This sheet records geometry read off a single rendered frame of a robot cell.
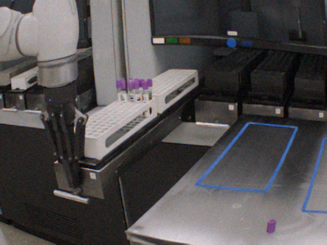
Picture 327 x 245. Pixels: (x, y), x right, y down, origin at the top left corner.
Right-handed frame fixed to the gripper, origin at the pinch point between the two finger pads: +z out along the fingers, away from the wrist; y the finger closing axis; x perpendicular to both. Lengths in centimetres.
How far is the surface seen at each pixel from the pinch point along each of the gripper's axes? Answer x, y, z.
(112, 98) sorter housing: -61, 25, 3
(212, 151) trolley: -14.4, -27.1, -2.1
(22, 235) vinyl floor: -54, 94, 80
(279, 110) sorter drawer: -52, -36, 0
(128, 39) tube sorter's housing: -61, 17, -19
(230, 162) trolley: -9.9, -32.4, -2.1
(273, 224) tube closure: 15, -48, -4
